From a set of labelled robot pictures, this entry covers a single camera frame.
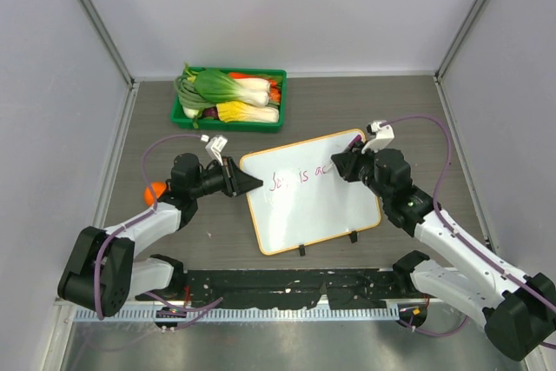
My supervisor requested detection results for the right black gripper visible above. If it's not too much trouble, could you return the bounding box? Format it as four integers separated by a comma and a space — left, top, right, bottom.
334, 140, 392, 202

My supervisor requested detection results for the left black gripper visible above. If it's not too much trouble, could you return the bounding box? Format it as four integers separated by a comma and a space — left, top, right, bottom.
191, 156, 261, 199

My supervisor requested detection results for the orange framed whiteboard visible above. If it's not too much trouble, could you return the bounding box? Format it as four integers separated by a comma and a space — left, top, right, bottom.
239, 129, 381, 255

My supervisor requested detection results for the pink whiteboard marker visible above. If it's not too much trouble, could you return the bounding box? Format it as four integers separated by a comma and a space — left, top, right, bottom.
323, 134, 361, 173

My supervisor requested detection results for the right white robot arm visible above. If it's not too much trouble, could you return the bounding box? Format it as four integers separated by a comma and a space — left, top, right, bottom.
331, 145, 555, 361

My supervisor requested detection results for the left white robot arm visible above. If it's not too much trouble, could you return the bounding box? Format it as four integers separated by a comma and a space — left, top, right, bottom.
57, 153, 263, 319

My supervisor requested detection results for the yellow cabbage toy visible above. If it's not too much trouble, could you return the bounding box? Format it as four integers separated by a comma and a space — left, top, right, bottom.
216, 101, 280, 123

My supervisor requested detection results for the purple eggplant toy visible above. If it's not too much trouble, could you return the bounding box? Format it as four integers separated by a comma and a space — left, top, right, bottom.
202, 107, 219, 120

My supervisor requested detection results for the orange fruit toy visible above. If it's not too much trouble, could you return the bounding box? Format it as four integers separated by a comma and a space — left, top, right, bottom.
143, 182, 168, 208

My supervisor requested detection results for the green plastic tray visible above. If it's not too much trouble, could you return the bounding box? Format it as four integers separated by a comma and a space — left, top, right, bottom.
170, 67, 287, 133

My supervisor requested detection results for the green bok choy toy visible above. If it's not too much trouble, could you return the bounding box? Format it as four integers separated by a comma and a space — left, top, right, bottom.
193, 70, 271, 107

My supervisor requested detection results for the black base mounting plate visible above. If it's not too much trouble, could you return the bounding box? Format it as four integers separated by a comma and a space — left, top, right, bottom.
134, 267, 440, 310

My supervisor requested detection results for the green bean bundle toy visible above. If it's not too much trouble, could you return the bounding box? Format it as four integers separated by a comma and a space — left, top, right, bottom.
174, 64, 214, 120

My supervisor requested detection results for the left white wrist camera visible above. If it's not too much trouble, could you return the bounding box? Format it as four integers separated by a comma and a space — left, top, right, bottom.
201, 135, 228, 166

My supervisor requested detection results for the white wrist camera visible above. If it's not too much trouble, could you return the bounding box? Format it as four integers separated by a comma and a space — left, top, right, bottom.
361, 120, 394, 154
201, 135, 228, 166

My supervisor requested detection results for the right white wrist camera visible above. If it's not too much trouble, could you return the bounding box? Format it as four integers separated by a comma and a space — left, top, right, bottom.
361, 120, 394, 154

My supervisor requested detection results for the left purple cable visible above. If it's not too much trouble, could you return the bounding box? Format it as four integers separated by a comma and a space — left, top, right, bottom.
93, 133, 209, 321

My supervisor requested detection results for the purple cable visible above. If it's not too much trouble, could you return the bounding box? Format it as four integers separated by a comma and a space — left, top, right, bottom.
93, 133, 209, 321
386, 115, 556, 350

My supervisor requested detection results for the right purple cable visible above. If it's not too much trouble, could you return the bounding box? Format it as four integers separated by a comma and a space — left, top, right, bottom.
386, 115, 556, 350

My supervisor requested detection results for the aluminium rail with cable duct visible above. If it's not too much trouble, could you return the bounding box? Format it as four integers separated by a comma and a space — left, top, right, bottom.
54, 266, 522, 324

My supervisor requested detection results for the right aluminium frame post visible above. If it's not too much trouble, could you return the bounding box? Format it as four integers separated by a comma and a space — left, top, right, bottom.
434, 0, 490, 83

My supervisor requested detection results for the aluminium frame post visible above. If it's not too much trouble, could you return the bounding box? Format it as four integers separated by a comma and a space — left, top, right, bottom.
77, 0, 135, 87
434, 0, 490, 83

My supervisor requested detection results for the left aluminium frame post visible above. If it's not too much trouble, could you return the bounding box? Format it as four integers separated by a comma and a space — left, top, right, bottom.
77, 0, 135, 87

